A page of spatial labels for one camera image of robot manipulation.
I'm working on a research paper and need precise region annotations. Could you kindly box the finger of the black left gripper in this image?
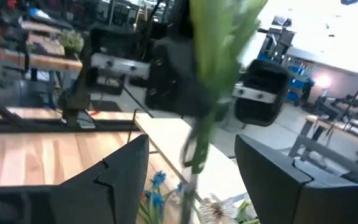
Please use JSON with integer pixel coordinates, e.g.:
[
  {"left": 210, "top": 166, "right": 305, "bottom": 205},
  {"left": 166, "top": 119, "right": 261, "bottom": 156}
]
[
  {"left": 85, "top": 24, "right": 151, "bottom": 96},
  {"left": 232, "top": 58, "right": 291, "bottom": 128}
]

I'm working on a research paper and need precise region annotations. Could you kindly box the blue artificial flower bunch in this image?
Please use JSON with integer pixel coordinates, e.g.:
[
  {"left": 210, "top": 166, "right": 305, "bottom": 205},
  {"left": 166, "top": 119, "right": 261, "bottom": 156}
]
[{"left": 138, "top": 170, "right": 186, "bottom": 224}]

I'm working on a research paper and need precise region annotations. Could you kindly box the background wooden workbench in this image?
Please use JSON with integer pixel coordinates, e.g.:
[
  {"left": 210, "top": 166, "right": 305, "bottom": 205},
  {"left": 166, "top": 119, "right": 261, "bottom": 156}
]
[{"left": 0, "top": 21, "right": 83, "bottom": 73}]

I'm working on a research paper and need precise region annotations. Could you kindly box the background potted plant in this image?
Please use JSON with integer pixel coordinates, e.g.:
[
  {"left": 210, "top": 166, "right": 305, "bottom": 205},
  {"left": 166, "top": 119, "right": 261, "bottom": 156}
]
[{"left": 59, "top": 29, "right": 85, "bottom": 57}]

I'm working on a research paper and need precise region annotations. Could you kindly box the white spotted artificial flower bunch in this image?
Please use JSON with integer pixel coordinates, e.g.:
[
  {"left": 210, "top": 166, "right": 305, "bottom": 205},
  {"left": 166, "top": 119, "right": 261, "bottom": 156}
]
[{"left": 178, "top": 0, "right": 270, "bottom": 224}]

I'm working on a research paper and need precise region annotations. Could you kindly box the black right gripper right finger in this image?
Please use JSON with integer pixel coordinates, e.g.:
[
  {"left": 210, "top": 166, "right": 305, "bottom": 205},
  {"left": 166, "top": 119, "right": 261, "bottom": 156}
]
[{"left": 234, "top": 134, "right": 357, "bottom": 224}]

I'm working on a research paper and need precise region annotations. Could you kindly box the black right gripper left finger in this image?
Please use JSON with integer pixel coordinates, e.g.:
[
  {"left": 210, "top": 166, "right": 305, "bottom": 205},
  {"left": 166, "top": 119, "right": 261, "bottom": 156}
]
[{"left": 50, "top": 134, "right": 150, "bottom": 224}]

